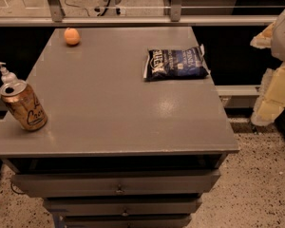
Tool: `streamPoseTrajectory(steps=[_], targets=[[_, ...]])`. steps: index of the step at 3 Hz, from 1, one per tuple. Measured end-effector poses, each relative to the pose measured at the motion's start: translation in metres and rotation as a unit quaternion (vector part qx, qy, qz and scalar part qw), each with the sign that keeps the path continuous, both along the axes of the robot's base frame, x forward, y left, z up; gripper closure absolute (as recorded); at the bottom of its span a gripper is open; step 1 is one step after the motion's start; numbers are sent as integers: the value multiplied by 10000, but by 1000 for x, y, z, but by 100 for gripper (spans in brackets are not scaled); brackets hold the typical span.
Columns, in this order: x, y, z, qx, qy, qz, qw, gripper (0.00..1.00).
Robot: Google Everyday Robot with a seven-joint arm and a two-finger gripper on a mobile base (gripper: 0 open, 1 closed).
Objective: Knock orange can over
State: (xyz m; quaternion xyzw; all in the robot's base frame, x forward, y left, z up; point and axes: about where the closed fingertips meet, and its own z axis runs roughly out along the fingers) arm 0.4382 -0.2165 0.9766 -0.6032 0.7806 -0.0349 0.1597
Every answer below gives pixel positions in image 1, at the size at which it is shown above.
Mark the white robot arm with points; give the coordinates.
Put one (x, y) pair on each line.
(278, 40)

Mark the white pump soap bottle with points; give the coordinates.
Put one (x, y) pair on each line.
(7, 77)

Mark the orange fruit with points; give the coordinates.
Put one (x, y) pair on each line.
(72, 36)

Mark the orange soda can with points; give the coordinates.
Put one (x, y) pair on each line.
(23, 104)

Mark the grey drawer cabinet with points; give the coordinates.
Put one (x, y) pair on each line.
(117, 151)

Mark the blue chip bag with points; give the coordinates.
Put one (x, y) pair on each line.
(175, 64)

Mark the grey metal railing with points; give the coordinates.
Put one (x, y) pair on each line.
(82, 13)

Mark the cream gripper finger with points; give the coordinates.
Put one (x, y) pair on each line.
(271, 100)
(263, 39)

